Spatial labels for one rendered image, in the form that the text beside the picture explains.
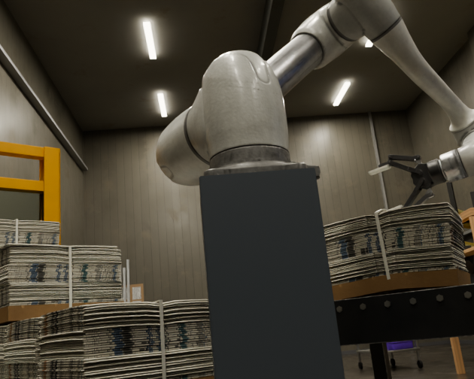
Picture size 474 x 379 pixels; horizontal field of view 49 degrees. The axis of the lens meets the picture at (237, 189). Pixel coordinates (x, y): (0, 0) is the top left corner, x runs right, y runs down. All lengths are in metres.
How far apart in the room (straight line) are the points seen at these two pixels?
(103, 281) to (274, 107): 1.05
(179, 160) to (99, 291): 0.81
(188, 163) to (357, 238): 0.66
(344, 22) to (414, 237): 0.62
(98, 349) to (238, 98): 0.60
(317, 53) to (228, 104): 0.57
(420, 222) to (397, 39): 0.50
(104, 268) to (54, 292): 0.19
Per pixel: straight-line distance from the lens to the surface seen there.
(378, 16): 1.48
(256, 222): 0.86
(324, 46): 1.51
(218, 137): 0.95
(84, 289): 1.79
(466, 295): 1.39
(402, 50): 1.52
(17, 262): 1.73
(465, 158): 1.64
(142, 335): 1.22
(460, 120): 1.75
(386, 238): 1.55
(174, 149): 1.11
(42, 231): 2.40
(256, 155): 0.92
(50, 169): 3.08
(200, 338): 1.29
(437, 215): 1.53
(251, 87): 0.97
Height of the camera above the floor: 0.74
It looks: 15 degrees up
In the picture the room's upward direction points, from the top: 6 degrees counter-clockwise
